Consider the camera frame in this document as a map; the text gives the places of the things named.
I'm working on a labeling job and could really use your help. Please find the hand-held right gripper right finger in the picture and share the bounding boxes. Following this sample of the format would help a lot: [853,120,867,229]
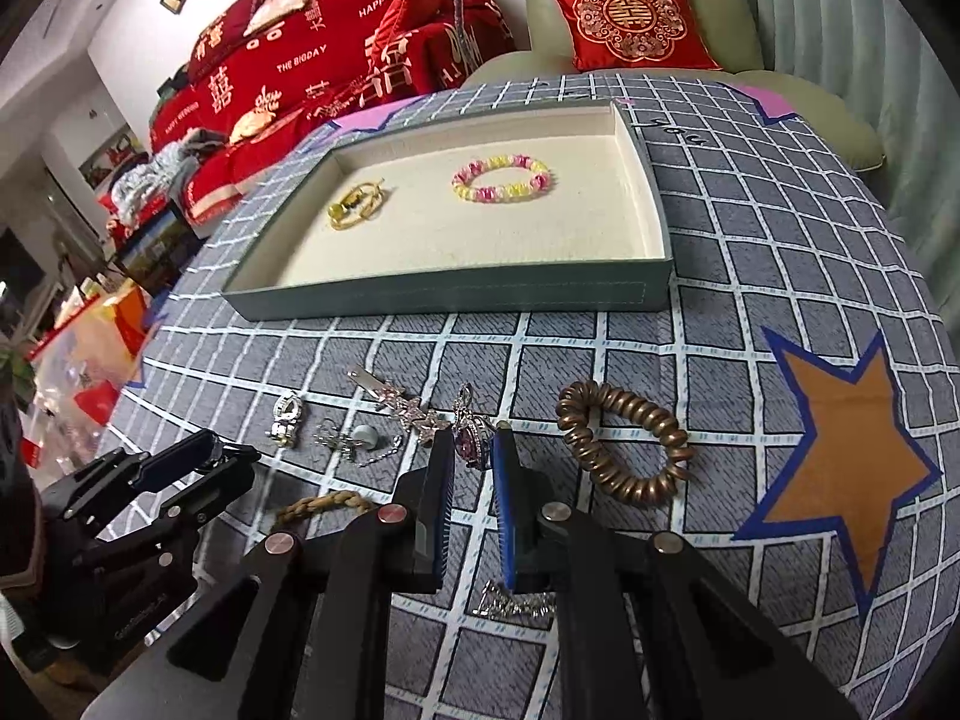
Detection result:
[491,424,863,720]

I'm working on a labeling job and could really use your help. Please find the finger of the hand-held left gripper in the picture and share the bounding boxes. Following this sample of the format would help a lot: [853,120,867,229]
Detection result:
[41,429,226,533]
[141,446,261,572]

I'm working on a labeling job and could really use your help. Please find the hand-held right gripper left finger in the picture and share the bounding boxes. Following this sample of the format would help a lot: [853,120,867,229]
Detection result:
[82,427,458,720]

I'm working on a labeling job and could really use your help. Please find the purple gem brooch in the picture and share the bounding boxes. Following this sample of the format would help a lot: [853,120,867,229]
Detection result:
[452,382,497,471]

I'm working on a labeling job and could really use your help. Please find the silver chain necklace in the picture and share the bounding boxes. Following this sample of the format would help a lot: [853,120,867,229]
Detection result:
[480,580,557,620]

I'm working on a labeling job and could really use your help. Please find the silver watch-shaped clip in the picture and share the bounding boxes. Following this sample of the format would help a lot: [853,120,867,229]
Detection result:
[268,392,306,447]

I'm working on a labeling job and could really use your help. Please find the silver pearl chain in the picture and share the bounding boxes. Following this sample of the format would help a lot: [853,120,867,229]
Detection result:
[313,420,402,470]

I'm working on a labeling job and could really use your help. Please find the brown braided bracelet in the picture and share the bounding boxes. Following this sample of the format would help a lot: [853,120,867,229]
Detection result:
[276,490,370,527]

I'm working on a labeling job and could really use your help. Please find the bronze spiral hair tie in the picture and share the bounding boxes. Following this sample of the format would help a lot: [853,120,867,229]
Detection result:
[556,381,695,502]

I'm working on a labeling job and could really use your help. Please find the grey-green jewelry tray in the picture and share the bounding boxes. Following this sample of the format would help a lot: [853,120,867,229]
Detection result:
[223,99,671,320]

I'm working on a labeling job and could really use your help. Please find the orange bag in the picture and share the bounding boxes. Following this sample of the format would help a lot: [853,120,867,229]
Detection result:
[71,283,151,372]

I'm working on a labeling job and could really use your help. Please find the dark framed picture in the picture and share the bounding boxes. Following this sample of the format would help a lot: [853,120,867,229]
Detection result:
[112,206,207,293]

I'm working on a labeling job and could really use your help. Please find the pile of clothes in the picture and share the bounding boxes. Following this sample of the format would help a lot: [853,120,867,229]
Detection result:
[112,131,226,230]

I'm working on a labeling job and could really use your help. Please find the orange star sticker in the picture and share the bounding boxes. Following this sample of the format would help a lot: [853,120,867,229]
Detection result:
[733,328,942,620]

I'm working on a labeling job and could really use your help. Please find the grey checked tablecloth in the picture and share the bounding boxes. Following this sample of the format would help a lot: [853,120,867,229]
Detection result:
[97,69,960,720]

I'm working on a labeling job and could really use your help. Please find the pink star sticker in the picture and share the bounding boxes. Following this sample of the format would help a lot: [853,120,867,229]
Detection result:
[328,94,422,133]
[737,82,797,125]

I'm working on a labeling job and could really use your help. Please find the red printed sofa blanket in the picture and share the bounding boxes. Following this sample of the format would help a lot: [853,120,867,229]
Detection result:
[150,0,518,220]

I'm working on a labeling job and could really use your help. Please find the red fringed pillow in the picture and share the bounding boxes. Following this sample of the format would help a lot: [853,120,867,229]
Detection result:
[367,0,422,65]

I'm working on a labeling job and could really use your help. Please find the white green printed pillow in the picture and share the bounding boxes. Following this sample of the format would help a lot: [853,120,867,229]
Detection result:
[244,0,333,36]

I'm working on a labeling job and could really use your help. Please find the silver glitter pole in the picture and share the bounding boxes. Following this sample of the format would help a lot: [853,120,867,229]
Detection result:
[448,0,482,77]

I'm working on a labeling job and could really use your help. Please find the pale green armchair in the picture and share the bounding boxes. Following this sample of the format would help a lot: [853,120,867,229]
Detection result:
[465,0,886,173]

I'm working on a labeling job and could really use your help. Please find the red embroidered cushion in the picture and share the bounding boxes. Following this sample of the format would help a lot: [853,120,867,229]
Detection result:
[545,0,721,73]

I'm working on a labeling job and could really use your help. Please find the pale green curtain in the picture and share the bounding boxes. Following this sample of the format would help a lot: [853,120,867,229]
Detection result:
[720,0,960,391]

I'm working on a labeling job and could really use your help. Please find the gold ring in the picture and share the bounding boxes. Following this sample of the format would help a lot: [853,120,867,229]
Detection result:
[328,178,389,230]

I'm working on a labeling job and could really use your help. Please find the pink yellow beaded bracelet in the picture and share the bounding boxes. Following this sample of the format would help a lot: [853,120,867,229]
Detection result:
[452,154,552,203]

